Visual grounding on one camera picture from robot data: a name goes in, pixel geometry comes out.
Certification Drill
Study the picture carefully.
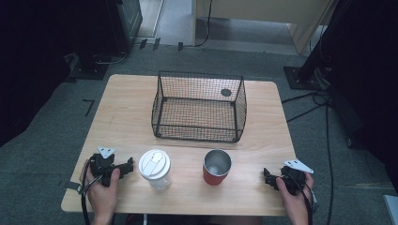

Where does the person's right hand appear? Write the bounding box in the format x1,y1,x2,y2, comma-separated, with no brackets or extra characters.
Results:
275,172,315,220

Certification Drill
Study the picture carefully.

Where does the hand-held gripper cable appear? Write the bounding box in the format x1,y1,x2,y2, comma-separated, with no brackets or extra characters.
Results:
80,157,104,225
289,172,314,225

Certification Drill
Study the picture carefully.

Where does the black equipment cabinet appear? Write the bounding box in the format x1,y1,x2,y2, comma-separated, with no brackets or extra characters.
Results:
104,0,144,55

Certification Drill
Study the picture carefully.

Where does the black stand base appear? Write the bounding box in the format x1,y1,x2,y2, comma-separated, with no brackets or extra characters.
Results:
64,52,110,83

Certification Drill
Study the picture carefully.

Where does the left hand-held gripper cable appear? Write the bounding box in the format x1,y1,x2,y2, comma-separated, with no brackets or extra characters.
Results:
80,157,104,225

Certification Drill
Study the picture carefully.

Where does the dark curtain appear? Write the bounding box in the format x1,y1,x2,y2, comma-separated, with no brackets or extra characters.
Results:
0,0,109,148
325,0,398,193

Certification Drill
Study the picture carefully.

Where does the right hand-held gripper cable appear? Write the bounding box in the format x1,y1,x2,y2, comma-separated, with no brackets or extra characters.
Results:
289,172,314,225

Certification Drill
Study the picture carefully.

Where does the black angled floor tape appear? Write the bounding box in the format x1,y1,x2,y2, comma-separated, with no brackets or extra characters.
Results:
82,98,96,117

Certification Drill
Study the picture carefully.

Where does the clear cup with white lid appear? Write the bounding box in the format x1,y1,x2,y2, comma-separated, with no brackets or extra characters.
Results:
138,148,173,191

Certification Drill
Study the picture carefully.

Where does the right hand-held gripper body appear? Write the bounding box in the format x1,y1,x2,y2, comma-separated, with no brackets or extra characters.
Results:
276,158,314,197

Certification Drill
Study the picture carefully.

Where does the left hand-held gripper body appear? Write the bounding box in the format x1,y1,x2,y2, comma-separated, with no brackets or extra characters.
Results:
89,145,127,188

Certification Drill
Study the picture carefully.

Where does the person's left hand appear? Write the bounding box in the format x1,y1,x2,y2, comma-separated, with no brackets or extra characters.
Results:
79,160,122,219

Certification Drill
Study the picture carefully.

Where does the black floor cable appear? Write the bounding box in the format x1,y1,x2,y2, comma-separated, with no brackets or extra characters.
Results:
281,89,329,105
285,102,328,124
324,102,335,225

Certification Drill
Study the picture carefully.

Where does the black hanging cable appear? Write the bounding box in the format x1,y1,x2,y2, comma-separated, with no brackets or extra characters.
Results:
184,0,214,49

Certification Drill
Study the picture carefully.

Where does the black wire mesh basket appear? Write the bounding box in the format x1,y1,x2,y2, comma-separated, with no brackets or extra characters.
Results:
151,70,248,143

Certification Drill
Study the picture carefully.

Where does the black metal stand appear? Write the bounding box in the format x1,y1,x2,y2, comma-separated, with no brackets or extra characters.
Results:
283,0,345,92

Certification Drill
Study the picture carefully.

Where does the white box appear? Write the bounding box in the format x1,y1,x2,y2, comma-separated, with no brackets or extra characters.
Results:
382,194,398,225

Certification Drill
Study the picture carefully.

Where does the red metal cup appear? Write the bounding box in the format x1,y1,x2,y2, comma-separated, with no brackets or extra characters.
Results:
202,148,233,187

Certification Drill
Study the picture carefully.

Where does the light wooden cabinet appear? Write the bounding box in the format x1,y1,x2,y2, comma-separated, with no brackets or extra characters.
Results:
191,0,340,54

